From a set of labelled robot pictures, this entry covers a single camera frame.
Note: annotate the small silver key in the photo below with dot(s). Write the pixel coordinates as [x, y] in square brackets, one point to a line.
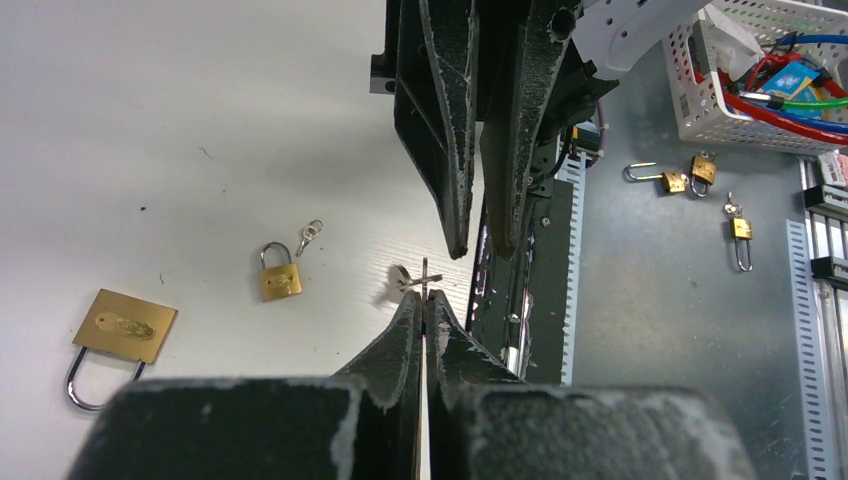
[308, 234]

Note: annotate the brass padlock with key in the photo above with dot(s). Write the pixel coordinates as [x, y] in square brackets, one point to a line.
[741, 233]

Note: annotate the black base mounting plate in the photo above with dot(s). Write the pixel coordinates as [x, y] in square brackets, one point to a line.
[518, 307]

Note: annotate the small brass padlock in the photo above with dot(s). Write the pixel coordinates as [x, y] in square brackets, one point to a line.
[280, 281]

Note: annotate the brass padlock long shackle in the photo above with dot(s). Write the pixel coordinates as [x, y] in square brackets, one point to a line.
[671, 182]

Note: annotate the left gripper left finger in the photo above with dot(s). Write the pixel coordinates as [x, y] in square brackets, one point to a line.
[362, 422]

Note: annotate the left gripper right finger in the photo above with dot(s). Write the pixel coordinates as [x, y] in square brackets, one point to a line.
[484, 423]

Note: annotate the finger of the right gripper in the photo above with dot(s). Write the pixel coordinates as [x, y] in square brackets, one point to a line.
[526, 42]
[435, 106]

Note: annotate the silver keys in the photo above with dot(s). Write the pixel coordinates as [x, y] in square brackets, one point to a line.
[399, 281]

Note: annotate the white plastic basket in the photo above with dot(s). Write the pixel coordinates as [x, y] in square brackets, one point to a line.
[765, 74]

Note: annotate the large brass padlock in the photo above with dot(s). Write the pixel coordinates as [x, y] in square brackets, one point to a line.
[120, 326]

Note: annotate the brass padlock on metal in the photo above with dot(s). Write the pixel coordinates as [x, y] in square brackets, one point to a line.
[702, 174]

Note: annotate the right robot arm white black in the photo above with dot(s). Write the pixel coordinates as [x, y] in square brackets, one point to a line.
[488, 82]

